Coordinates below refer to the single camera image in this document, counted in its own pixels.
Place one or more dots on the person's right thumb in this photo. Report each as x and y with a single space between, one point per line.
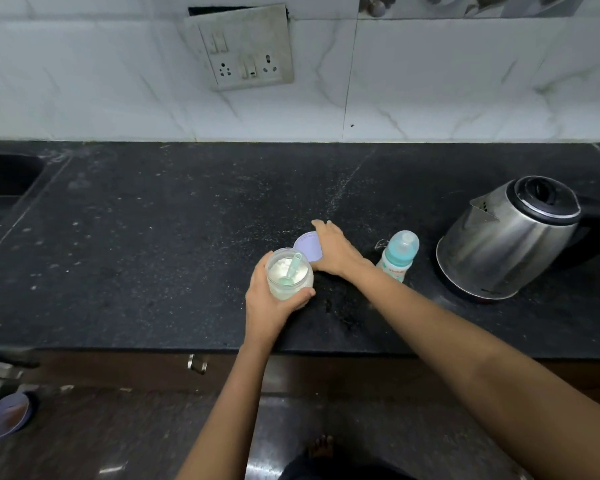
320 266

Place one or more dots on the teal baby bottle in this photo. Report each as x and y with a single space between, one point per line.
399 257

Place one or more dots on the clear jar of white powder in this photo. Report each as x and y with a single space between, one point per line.
290 279

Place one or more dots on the green plastic scoop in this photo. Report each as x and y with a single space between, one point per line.
292 268

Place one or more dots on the person's left thumb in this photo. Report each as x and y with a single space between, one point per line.
300 298

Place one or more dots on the brown cabinet front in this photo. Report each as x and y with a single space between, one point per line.
105 367

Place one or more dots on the person's foot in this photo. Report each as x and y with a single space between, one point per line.
322 447

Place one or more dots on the person's left hand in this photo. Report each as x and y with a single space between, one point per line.
262 312

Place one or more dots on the black sink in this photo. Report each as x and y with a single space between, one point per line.
5 179

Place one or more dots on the person's right forearm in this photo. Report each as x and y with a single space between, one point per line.
480 364

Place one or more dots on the blue bowl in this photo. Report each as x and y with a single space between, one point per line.
7 415

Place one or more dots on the person's left forearm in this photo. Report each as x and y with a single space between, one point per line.
222 419

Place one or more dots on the white wall switch board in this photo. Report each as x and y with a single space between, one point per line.
245 49

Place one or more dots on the person's right hand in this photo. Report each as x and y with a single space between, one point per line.
340 252

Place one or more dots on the steel electric kettle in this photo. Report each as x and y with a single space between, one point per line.
510 239

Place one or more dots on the purple jar lid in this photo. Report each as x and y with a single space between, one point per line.
307 247

